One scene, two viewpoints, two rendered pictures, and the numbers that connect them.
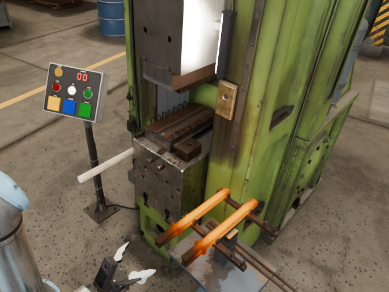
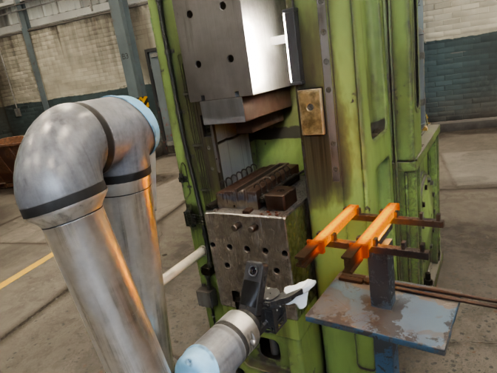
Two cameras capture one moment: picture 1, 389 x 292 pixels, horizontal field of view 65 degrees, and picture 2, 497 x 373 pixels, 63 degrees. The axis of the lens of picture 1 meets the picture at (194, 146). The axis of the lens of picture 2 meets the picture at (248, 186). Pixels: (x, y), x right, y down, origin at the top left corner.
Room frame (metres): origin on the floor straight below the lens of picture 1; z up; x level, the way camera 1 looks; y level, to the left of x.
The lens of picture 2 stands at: (-0.27, 0.29, 1.46)
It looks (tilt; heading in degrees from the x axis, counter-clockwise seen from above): 16 degrees down; 355
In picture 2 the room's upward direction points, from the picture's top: 9 degrees counter-clockwise
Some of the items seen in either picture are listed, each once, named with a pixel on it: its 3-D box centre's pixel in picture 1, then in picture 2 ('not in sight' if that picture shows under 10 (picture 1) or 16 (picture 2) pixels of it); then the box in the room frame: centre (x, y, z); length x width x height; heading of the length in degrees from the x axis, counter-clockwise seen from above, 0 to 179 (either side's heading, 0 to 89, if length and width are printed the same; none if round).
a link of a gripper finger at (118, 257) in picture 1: (121, 255); not in sight; (0.62, 0.22, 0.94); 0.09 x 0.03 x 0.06; 175
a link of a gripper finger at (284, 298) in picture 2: (128, 278); (283, 295); (0.53, 0.18, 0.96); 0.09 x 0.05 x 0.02; 103
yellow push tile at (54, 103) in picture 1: (54, 103); not in sight; (1.51, 0.82, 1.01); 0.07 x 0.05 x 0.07; 77
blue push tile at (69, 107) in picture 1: (69, 106); not in sight; (1.48, 0.73, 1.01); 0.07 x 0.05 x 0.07; 77
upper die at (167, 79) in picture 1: (187, 64); (248, 103); (1.49, 0.08, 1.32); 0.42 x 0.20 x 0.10; 142
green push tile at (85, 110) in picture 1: (85, 110); not in sight; (1.46, 0.63, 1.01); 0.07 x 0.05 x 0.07; 77
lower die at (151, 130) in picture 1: (183, 123); (260, 183); (1.49, 0.08, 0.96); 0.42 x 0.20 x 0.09; 142
